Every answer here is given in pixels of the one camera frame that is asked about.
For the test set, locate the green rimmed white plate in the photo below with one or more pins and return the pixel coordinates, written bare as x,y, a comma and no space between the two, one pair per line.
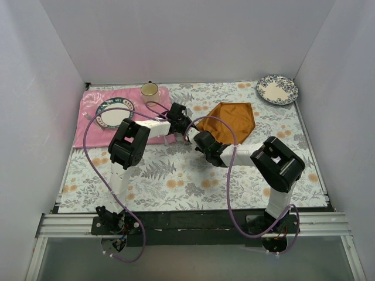
111,112

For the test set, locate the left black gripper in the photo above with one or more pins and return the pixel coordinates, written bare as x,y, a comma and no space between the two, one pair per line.
181,129

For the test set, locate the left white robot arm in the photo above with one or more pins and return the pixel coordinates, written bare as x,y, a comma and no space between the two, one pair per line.
126,150

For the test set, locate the cream enamel mug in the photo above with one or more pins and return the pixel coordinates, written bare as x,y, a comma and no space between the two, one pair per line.
150,93

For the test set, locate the pink floral placemat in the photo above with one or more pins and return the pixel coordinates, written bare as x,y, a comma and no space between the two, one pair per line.
90,101

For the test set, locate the metal fork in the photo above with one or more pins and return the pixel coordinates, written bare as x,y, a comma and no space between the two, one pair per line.
89,117

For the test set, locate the floral tablecloth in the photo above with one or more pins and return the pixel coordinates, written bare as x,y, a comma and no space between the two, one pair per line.
177,177

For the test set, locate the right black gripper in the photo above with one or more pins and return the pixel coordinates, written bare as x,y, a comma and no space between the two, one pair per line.
201,144

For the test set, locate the aluminium frame rail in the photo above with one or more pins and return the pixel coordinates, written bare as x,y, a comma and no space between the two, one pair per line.
56,226

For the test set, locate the metal spoon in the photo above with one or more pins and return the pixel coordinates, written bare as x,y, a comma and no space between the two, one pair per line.
165,141

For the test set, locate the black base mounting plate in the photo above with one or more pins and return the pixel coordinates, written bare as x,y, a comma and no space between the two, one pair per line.
213,227

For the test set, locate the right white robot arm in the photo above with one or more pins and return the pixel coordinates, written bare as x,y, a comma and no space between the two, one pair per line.
280,167

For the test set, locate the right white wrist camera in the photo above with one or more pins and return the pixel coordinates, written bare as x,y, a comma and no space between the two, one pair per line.
190,134

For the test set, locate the brown satin napkin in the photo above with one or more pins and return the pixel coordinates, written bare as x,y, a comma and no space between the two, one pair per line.
238,116

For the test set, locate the blue floral plate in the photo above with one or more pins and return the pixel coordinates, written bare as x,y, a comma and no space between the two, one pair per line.
277,89

